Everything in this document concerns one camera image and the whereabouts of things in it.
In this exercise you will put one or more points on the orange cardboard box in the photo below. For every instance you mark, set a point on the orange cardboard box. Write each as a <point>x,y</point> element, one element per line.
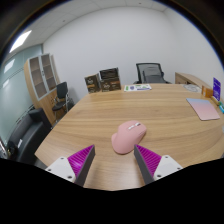
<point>206,92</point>

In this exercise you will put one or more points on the pink computer mouse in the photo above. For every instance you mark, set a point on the pink computer mouse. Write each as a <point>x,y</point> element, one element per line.
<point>128,136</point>

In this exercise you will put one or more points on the wooden shelf cabinet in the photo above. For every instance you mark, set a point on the wooden shelf cabinet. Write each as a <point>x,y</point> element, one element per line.
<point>38,86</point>

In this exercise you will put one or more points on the brown printed cardboard box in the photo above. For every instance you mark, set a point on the brown printed cardboard box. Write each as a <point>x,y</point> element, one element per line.
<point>110,85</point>

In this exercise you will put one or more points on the pink-blue gradient mouse pad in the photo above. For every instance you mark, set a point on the pink-blue gradient mouse pad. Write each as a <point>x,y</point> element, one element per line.
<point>204,108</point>

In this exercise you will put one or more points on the purple package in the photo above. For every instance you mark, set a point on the purple package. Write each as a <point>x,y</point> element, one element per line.
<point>216,88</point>

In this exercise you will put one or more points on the wooden side desk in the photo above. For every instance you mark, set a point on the wooden side desk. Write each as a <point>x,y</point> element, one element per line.
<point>190,78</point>

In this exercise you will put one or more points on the white green-blue printed sheet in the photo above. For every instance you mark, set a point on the white green-blue printed sheet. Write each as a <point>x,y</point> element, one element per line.
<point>137,87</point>

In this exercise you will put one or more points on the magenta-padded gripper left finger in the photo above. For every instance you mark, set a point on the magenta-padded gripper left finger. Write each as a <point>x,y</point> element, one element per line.
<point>63,166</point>

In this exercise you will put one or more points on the grey backpack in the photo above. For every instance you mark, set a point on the grey backpack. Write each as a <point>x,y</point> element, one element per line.
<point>153,76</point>

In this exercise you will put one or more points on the ceiling light panel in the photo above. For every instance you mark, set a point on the ceiling light panel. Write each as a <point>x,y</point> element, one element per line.
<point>20,40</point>

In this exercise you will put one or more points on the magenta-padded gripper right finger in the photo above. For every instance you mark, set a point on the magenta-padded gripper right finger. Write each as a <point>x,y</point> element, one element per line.
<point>165,166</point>

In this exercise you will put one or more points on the small black visitor chair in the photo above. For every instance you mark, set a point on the small black visitor chair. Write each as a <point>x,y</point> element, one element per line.
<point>61,91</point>

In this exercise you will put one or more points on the dark open cardboard box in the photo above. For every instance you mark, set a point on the dark open cardboard box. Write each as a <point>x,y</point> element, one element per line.
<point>109,73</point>

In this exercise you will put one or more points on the small brown printed box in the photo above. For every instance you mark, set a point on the small brown printed box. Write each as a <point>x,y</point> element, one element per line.
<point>92,83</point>

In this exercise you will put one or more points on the black leather sofa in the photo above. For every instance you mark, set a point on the black leather sofa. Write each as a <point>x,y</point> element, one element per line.
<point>28,133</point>

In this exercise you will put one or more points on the black mesh office chair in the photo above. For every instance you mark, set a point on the black mesh office chair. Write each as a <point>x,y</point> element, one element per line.
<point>141,68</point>

